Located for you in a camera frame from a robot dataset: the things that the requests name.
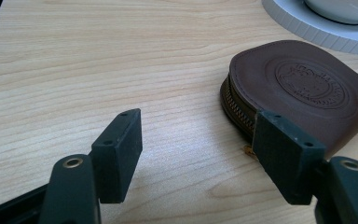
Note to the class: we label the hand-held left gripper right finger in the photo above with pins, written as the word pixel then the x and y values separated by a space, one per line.
pixel 282 155

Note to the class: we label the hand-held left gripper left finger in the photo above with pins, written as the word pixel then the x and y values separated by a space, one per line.
pixel 118 155

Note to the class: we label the brown leather zip pouch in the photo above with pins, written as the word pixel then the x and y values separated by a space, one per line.
pixel 298 93

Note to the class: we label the white stand with post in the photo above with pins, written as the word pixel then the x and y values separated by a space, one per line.
pixel 317 28

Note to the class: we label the silver metal bowl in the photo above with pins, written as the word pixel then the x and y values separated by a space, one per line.
pixel 345 11

